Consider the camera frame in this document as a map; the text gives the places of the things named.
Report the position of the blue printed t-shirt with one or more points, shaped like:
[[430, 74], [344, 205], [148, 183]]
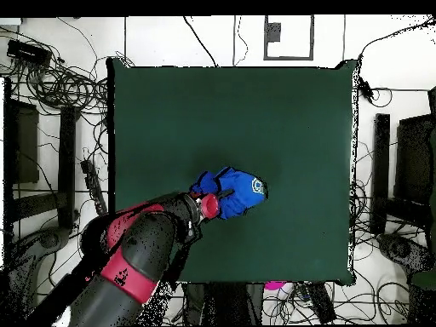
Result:
[[238, 194]]

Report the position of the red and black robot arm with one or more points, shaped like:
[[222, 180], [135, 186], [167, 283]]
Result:
[[143, 245]]

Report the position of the dark green table cloth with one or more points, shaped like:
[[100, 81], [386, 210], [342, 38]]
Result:
[[272, 136]]

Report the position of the pink object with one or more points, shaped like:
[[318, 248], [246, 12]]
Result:
[[274, 285]]

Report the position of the black power strip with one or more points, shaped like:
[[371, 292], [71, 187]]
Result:
[[322, 303], [93, 185]]

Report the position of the black chair base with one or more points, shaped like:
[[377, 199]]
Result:
[[398, 248], [47, 240]]

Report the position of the black power adapter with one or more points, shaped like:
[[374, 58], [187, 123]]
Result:
[[365, 89]]

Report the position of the black electronics box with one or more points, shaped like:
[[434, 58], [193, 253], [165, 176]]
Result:
[[29, 52]]

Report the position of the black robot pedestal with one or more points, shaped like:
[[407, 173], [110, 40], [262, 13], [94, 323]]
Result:
[[221, 306]]

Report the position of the black wooden furniture frame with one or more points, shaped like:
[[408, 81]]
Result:
[[380, 170], [66, 153]]

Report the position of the grey square frame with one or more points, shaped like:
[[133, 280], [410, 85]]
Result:
[[265, 37]]

